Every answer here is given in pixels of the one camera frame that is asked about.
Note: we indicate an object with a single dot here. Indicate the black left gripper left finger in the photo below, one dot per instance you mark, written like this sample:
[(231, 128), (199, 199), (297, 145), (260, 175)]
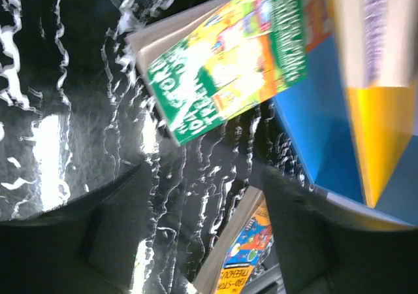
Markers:
[(86, 246)]

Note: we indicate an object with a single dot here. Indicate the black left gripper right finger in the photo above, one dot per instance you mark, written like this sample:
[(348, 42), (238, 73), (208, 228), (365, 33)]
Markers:
[(323, 247)]

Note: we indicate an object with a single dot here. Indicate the yellow 130-storey treehouse book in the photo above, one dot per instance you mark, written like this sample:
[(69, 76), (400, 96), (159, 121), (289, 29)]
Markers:
[(239, 248)]

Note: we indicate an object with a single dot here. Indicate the dark green book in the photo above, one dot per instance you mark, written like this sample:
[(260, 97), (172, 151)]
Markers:
[(213, 62)]

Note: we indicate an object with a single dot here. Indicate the purple treehouse book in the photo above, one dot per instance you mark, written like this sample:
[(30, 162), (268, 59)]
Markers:
[(377, 41)]

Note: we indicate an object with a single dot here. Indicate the orange cartoon book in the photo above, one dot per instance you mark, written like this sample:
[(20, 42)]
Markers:
[(316, 23)]

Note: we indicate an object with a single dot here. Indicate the colourful wooden bookshelf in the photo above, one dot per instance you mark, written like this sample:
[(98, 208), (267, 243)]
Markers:
[(360, 143)]

